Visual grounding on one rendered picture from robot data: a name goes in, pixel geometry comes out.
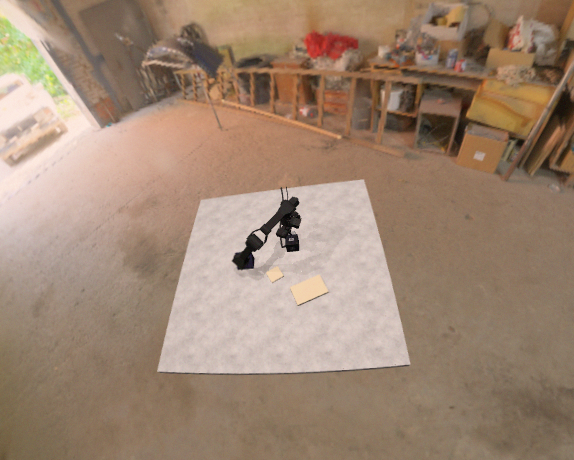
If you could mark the tan flat wooden plank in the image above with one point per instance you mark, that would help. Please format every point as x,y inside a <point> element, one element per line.
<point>309,290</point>

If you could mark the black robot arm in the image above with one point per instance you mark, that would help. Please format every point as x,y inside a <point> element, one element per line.
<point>253,243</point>

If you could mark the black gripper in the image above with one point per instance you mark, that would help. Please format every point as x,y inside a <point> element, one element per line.
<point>283,232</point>

